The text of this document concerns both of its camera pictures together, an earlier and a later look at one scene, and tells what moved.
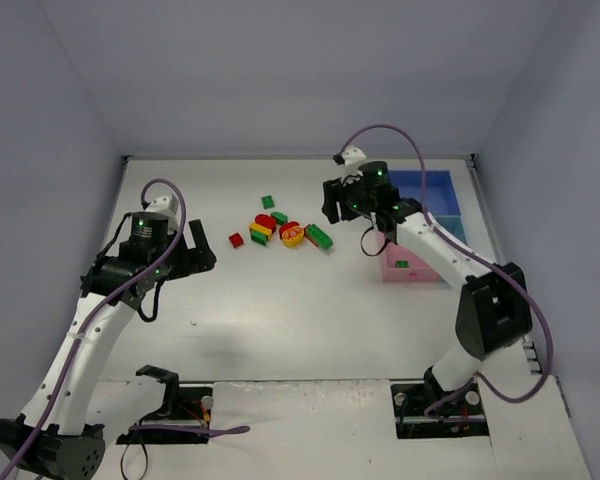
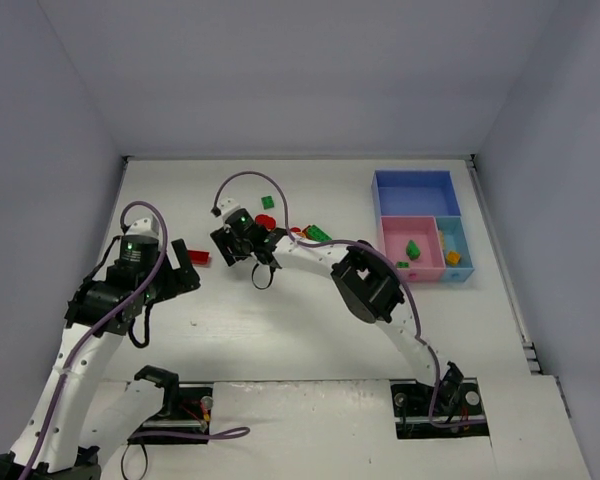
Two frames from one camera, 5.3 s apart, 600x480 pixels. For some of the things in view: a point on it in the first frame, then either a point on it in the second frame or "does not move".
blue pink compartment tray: x=399 y=265 does not move
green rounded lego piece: x=279 y=217 -> x=412 y=250
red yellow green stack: x=262 y=229 does not move
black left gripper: x=191 y=255 -> x=181 y=267
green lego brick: x=267 y=202 does not move
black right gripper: x=337 y=198 -> x=225 y=242
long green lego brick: x=318 y=236 does not move
